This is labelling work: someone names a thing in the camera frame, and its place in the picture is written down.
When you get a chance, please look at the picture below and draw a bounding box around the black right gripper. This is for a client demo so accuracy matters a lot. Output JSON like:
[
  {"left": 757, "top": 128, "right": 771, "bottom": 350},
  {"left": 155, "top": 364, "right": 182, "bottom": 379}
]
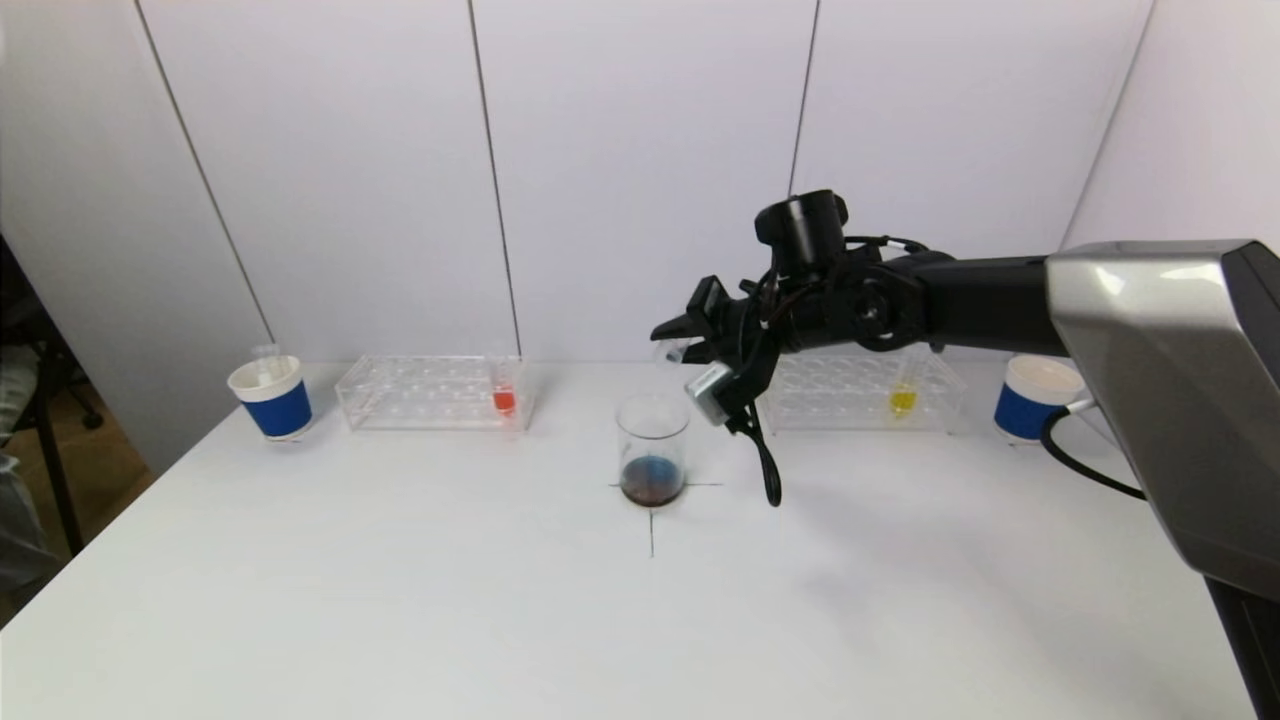
[{"left": 650, "top": 275, "right": 781, "bottom": 378}]

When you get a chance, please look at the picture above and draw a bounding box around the clear glass beaker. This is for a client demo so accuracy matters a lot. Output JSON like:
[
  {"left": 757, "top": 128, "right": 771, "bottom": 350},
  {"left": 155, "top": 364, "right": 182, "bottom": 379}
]
[{"left": 614, "top": 393, "right": 692, "bottom": 510}]

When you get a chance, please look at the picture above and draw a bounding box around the clear acrylic test tube rack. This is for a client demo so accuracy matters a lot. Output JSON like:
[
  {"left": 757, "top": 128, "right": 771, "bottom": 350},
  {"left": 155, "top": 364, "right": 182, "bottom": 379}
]
[
  {"left": 334, "top": 354, "right": 532, "bottom": 434},
  {"left": 768, "top": 350, "right": 970, "bottom": 437}
]

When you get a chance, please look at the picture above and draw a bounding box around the test tube with yellow pigment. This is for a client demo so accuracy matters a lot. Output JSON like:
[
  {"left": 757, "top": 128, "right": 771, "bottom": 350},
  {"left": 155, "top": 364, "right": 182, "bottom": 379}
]
[{"left": 889, "top": 352, "right": 926, "bottom": 419}]

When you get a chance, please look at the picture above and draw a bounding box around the blue and white paper cup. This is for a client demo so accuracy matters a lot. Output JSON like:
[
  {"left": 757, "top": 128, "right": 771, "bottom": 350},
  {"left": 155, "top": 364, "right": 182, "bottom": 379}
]
[
  {"left": 226, "top": 355, "right": 314, "bottom": 444},
  {"left": 992, "top": 355, "right": 1087, "bottom": 445}
]

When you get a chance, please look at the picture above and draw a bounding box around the black tripod stand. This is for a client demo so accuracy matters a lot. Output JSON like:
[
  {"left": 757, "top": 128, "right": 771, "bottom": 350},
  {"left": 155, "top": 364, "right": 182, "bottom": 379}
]
[{"left": 18, "top": 345, "right": 107, "bottom": 558}]

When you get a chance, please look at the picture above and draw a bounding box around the grey crinkled plastic cover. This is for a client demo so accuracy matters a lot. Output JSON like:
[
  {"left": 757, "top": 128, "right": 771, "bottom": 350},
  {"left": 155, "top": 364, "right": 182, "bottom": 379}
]
[{"left": 0, "top": 343, "right": 53, "bottom": 596}]

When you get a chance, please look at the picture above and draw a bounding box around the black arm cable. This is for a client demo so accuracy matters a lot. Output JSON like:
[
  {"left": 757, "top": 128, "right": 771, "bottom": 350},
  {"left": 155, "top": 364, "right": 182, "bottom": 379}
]
[{"left": 730, "top": 235, "right": 1146, "bottom": 508}]

